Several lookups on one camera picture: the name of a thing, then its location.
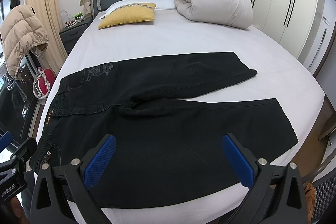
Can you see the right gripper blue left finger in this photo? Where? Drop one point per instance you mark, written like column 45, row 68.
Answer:
column 96, row 160

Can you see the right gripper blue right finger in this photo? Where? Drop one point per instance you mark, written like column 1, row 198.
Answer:
column 241, row 159

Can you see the black jeans pants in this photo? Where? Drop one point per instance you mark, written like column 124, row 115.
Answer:
column 169, row 146

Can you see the brown crumpled cloth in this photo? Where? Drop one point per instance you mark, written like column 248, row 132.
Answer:
column 310, row 196

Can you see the red and white bag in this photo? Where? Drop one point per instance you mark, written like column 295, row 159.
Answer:
column 43, row 83

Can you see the dark grey nightstand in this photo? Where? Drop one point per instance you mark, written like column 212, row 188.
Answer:
column 71, row 34

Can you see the beige puffer jacket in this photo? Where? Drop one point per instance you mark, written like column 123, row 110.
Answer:
column 22, row 32

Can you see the yellow pillow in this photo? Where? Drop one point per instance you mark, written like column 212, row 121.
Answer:
column 129, row 14

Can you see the rolled white duvet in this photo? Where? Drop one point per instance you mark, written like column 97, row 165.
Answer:
column 234, row 13

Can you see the white wardrobe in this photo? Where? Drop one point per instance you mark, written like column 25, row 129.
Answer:
column 303, row 27

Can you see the white pillow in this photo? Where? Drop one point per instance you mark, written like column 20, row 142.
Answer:
column 160, row 5

